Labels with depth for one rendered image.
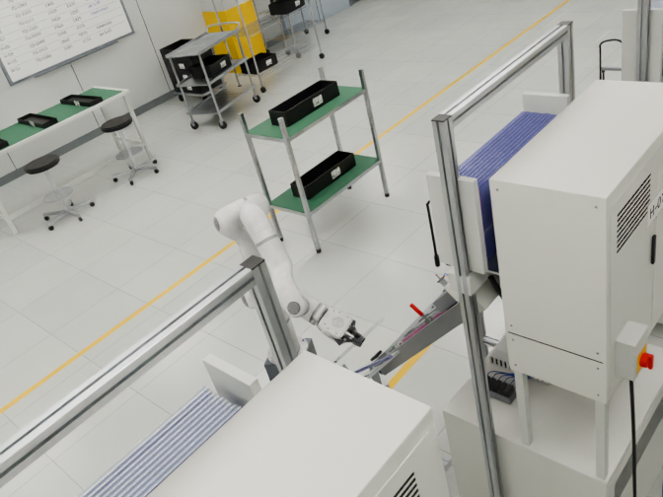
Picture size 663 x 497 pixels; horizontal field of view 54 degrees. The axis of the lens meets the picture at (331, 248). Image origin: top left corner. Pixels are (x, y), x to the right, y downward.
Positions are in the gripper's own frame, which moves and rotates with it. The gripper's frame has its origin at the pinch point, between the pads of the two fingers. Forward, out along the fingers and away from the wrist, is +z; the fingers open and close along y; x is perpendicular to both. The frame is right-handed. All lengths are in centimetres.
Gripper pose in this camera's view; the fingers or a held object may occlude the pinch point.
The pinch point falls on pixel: (358, 339)
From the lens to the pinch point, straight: 234.4
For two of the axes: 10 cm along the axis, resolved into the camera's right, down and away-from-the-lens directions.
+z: 8.4, 5.2, -1.4
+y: 4.9, -6.4, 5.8
